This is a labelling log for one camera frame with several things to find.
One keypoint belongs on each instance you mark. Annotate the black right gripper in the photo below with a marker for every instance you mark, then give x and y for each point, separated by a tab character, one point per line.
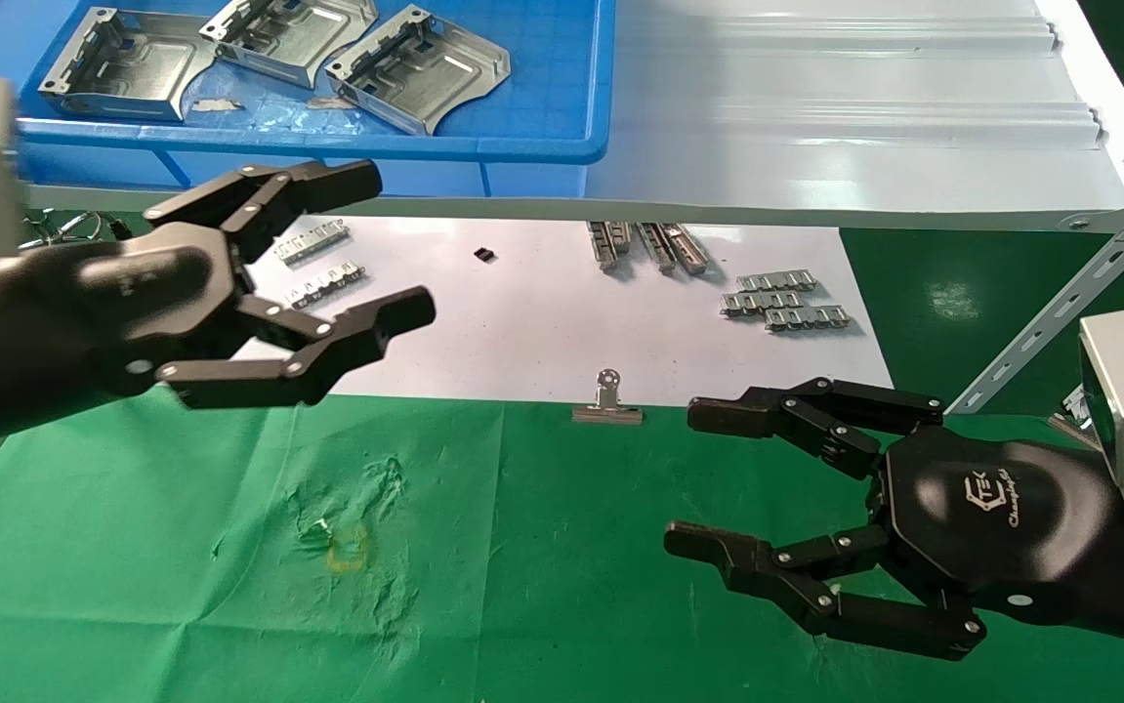
1001	517

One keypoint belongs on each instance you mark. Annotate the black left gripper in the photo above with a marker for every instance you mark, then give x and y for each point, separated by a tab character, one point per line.
151	283

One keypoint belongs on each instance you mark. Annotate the silver sheet metal bracket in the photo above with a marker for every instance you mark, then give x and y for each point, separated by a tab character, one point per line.
425	78
142	68
298	39

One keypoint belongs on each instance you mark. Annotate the small notched metal strip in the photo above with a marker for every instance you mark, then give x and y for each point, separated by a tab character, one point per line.
312	241
765	303
332	281
808	318
776	282

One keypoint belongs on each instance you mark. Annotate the grey tape piece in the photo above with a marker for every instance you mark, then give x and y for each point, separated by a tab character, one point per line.
218	104
329	103

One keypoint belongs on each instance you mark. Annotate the white paper sheet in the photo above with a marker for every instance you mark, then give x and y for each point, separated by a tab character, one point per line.
522	322

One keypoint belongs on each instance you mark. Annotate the silver binder clip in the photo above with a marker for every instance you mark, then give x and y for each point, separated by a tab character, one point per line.
607	410

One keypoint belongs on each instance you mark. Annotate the chrome stool base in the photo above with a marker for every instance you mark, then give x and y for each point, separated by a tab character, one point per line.
73	229

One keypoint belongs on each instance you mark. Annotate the silver metal clip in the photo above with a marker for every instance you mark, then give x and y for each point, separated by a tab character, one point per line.
1071	415

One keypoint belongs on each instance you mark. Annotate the blue plastic bin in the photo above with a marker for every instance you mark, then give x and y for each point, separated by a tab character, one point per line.
552	88

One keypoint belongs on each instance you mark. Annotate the green cloth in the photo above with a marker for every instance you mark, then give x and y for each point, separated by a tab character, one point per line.
522	586

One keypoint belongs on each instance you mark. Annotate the grey slotted angle bar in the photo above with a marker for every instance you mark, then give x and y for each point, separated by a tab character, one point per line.
1060	312

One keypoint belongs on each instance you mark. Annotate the white metal shelf panel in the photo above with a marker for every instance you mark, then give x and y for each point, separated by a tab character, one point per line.
815	117

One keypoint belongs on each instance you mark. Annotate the short metal rail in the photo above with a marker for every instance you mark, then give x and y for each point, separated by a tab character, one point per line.
687	250
657	247
621	237
602	246

